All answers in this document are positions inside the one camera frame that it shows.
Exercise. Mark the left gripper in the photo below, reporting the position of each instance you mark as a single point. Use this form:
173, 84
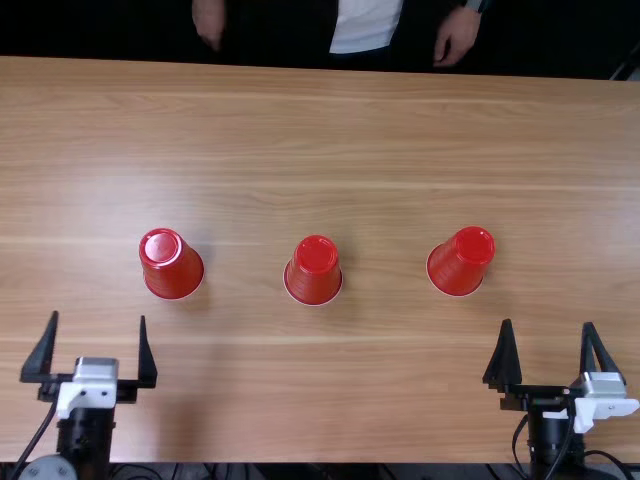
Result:
127, 391

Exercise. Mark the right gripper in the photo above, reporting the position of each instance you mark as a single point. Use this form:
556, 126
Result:
535, 397

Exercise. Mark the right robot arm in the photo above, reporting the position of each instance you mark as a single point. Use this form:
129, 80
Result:
550, 440

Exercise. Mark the red cup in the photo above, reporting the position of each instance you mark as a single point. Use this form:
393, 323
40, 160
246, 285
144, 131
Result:
457, 270
172, 272
314, 280

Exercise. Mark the person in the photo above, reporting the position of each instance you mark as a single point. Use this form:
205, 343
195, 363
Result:
365, 25

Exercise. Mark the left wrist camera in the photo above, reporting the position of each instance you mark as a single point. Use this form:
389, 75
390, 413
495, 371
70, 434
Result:
92, 385

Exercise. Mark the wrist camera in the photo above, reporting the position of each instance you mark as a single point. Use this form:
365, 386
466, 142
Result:
92, 385
605, 395

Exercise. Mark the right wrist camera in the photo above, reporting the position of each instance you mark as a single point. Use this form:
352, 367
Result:
605, 395

